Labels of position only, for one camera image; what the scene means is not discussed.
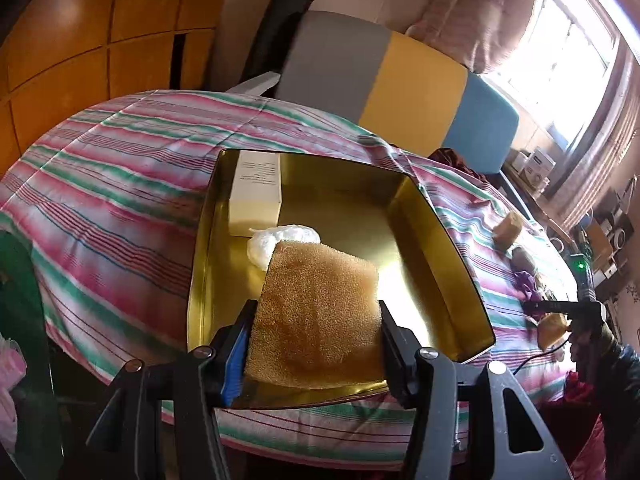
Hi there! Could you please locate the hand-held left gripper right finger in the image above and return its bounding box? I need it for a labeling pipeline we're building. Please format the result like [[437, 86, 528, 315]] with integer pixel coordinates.
[[378, 299, 576, 480]]

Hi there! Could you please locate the brown sponge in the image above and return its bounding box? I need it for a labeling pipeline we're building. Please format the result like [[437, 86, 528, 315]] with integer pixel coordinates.
[[492, 210, 526, 251], [244, 240, 388, 391], [537, 312, 571, 351]]

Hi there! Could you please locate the wooden wardrobe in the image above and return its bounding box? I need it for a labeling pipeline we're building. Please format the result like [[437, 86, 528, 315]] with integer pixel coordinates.
[[0, 0, 236, 176]]

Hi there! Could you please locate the striped blanket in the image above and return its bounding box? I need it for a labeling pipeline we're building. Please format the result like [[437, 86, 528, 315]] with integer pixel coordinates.
[[0, 89, 581, 466]]

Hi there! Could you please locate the person's right forearm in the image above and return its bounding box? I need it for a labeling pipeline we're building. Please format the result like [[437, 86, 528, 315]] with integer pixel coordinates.
[[575, 330, 640, 411]]

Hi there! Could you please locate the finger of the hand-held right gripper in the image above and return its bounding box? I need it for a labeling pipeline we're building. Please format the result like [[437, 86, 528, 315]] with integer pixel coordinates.
[[522, 300, 583, 314]]

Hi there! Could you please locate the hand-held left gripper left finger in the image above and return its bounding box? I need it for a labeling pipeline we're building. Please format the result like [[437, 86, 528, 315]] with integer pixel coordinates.
[[60, 299, 261, 480]]

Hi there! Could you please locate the white printed box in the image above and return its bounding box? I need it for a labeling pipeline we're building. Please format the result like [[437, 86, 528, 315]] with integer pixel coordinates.
[[522, 146, 557, 186]]

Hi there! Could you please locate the white carton box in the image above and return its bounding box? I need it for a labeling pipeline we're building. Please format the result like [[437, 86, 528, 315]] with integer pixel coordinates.
[[228, 150, 282, 237]]

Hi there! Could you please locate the dark red cloth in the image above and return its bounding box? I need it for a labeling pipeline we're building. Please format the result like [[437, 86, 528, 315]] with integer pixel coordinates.
[[430, 147, 496, 186]]

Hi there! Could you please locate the window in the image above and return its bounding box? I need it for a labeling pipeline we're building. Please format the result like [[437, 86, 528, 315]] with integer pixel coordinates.
[[480, 0, 621, 151]]

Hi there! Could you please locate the purple crumpled item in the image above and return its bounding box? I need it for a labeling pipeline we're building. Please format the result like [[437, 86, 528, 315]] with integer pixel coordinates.
[[515, 270, 543, 293]]

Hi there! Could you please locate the white rolled cloth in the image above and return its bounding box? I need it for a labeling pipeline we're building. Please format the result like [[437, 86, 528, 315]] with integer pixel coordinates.
[[510, 247, 538, 276]]

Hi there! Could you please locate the striped side curtain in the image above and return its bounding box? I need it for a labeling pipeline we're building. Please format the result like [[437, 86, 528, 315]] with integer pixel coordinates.
[[550, 50, 640, 231]]

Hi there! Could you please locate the brown cardboard box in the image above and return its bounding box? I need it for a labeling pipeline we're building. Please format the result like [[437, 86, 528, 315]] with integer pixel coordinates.
[[586, 220, 617, 262]]

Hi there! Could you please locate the grey yellow blue chair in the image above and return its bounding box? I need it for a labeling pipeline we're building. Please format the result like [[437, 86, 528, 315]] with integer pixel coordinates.
[[225, 10, 521, 176]]

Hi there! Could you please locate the black rolled mat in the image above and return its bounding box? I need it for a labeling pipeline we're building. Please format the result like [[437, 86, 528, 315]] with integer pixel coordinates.
[[245, 0, 313, 86]]

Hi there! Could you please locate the pink plastic bag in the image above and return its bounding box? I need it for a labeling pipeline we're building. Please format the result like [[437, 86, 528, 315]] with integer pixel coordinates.
[[0, 335, 28, 441]]

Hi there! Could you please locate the white plastic bag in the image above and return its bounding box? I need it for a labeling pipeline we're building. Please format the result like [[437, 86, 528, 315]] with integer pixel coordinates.
[[246, 224, 321, 272]]

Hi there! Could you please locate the wooden desk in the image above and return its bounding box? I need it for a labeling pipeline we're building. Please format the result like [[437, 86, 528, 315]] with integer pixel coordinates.
[[502, 150, 576, 241]]

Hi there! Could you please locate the pink curtain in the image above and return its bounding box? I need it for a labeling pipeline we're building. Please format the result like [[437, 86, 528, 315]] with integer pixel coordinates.
[[405, 0, 551, 73]]

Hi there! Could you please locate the gold metal tin box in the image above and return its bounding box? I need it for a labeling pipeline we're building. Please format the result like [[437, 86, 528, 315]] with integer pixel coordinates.
[[186, 148, 497, 409]]

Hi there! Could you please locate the black cable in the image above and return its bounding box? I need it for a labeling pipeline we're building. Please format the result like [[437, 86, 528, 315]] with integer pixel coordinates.
[[510, 337, 571, 376]]

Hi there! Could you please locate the red quilted fabric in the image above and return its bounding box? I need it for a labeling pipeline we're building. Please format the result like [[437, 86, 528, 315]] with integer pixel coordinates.
[[540, 370, 640, 480]]

